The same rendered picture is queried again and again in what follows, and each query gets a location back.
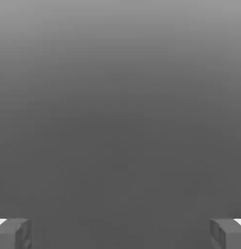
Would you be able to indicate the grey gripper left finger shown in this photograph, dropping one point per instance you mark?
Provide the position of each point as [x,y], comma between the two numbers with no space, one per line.
[9,233]

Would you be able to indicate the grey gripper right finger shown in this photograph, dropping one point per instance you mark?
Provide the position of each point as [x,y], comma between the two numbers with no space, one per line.
[231,233]

